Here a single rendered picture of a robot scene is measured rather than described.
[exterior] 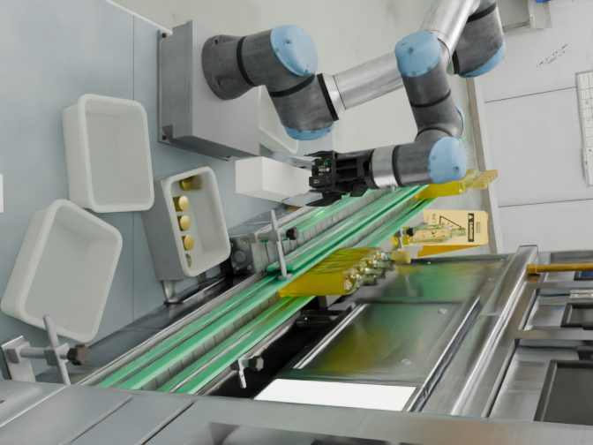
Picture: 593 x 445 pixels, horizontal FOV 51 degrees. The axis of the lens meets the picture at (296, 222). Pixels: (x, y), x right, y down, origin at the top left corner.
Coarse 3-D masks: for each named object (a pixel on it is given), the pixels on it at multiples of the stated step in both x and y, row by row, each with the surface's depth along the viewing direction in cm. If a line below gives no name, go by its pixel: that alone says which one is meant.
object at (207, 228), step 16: (176, 176) 133; (208, 176) 144; (176, 192) 143; (192, 192) 147; (208, 192) 145; (192, 208) 148; (208, 208) 147; (176, 224) 132; (192, 224) 147; (208, 224) 148; (224, 224) 146; (176, 240) 132; (208, 240) 149; (224, 240) 147; (192, 256) 147; (208, 256) 146; (224, 256) 146; (192, 272) 135
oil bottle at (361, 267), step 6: (318, 264) 161; (324, 264) 159; (330, 264) 158; (336, 264) 157; (342, 264) 156; (348, 264) 155; (354, 264) 154; (360, 264) 154; (366, 264) 155; (360, 270) 152
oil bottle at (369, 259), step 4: (328, 256) 166; (332, 256) 166; (336, 256) 165; (340, 256) 164; (344, 256) 163; (348, 256) 162; (352, 256) 161; (356, 256) 161; (360, 256) 160; (364, 256) 159; (368, 256) 159; (372, 256) 159; (324, 260) 163; (328, 260) 162; (332, 260) 162; (336, 260) 161; (340, 260) 160; (344, 260) 160; (348, 260) 159; (352, 260) 158; (364, 260) 157; (368, 260) 157; (372, 260) 158; (368, 264) 157; (372, 264) 157
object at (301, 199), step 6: (306, 192) 121; (312, 192) 117; (288, 198) 123; (294, 198) 117; (300, 198) 118; (306, 198) 119; (312, 198) 120; (318, 198) 119; (288, 204) 123; (294, 204) 122; (300, 204) 121
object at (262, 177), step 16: (240, 160) 116; (256, 160) 114; (272, 160) 116; (240, 176) 115; (256, 176) 113; (272, 176) 116; (288, 176) 121; (304, 176) 126; (240, 192) 116; (256, 192) 116; (272, 192) 116; (288, 192) 120; (304, 192) 126
